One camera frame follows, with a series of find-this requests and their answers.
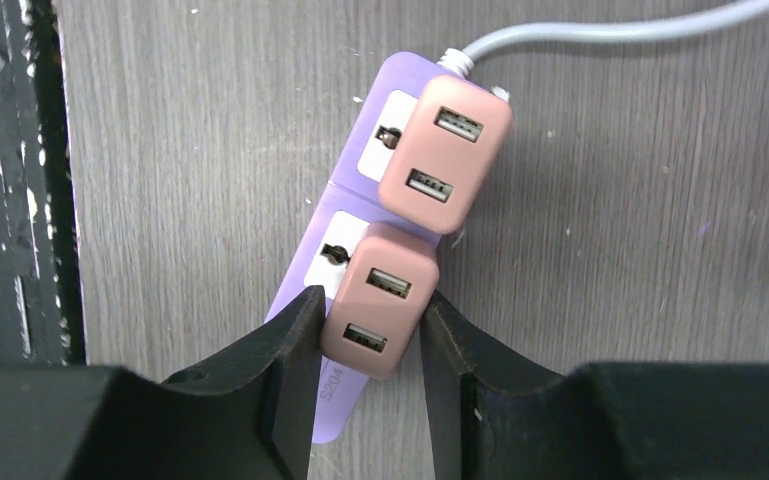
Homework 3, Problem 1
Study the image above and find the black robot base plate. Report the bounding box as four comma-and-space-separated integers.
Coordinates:
0, 1, 86, 365

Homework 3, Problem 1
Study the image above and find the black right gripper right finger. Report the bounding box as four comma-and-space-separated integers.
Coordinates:
420, 293, 769, 479

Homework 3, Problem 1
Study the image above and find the purple strip white cable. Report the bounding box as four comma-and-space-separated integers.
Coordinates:
438, 0, 769, 75

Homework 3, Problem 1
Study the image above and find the pink plug purple strip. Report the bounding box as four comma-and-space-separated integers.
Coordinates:
320, 223, 439, 379
377, 75, 513, 235

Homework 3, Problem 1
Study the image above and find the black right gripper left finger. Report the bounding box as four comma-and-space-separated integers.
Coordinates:
0, 286, 326, 479

